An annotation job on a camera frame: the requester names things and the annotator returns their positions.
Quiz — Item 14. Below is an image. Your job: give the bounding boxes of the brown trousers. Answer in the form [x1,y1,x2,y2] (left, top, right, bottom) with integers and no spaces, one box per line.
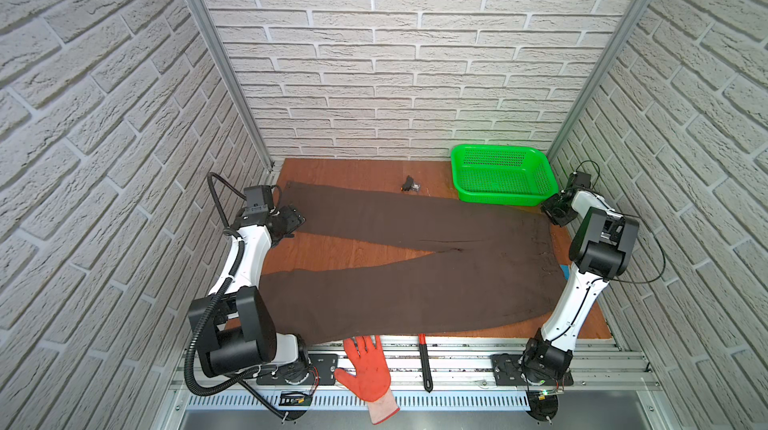
[259,181,566,344]

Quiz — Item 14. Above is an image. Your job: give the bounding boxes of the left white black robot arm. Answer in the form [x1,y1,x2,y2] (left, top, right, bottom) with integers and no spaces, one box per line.
[187,205,309,377]

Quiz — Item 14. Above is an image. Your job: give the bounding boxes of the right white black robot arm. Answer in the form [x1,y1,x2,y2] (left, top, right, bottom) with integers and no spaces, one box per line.
[519,189,639,385]

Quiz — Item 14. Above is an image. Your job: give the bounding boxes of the green plastic basket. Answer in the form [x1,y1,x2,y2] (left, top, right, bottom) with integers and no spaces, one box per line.
[450,144,559,207]

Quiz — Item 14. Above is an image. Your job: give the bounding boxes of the small black metal object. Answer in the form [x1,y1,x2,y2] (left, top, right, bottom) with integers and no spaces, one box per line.
[401,175,420,193]

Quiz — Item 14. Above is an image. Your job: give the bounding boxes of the red work glove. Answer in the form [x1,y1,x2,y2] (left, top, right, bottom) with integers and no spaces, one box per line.
[334,335,400,425]

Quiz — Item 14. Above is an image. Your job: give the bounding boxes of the red pipe wrench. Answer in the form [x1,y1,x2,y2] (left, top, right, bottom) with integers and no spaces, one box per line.
[418,333,434,393]

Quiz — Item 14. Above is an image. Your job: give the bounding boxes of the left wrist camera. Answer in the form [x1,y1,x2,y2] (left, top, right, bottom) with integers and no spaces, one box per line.
[243,185,275,213]

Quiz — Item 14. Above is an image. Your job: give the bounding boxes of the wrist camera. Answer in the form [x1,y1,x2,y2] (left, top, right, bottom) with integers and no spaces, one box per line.
[566,171,592,190]
[243,185,275,213]

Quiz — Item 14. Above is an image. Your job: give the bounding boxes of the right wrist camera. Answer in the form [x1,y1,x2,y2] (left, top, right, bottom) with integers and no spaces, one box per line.
[566,171,592,190]

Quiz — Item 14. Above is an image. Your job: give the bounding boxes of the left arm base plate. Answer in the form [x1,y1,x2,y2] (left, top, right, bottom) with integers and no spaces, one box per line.
[256,353,339,388]

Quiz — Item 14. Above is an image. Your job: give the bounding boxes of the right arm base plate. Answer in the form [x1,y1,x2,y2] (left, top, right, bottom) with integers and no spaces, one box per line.
[490,353,574,387]

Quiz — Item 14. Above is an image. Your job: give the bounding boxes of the aluminium frame rail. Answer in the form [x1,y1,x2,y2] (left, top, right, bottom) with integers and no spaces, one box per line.
[170,333,661,392]

